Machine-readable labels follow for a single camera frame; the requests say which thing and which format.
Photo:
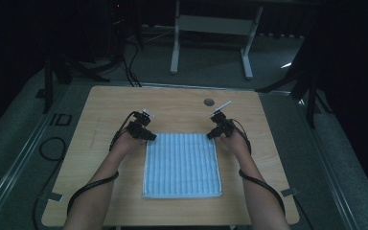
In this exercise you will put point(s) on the dark equipment rack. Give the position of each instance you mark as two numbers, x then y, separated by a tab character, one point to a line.
116	28

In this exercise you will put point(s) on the person's left hand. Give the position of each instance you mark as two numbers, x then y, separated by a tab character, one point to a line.
126	145

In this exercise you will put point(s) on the white metal desk frame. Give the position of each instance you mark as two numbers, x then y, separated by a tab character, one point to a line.
214	25

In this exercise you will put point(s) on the round grey table grommet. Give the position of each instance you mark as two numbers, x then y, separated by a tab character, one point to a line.
209	102

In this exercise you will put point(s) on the person's right hand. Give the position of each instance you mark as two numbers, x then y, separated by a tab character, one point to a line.
236	143

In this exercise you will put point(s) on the blue striped towel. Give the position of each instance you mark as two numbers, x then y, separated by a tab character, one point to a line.
182	166

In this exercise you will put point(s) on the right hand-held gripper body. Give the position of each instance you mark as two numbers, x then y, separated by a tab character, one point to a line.
224	126

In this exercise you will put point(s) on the metal floor rail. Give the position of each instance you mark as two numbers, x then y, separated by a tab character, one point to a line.
326	166
19	163

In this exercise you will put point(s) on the grey tape strip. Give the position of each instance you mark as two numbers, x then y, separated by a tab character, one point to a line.
289	192
55	196

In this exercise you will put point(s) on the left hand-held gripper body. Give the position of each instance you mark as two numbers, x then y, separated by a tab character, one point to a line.
138	128

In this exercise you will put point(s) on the black metal stand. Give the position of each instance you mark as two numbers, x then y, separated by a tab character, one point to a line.
48	86
311	96

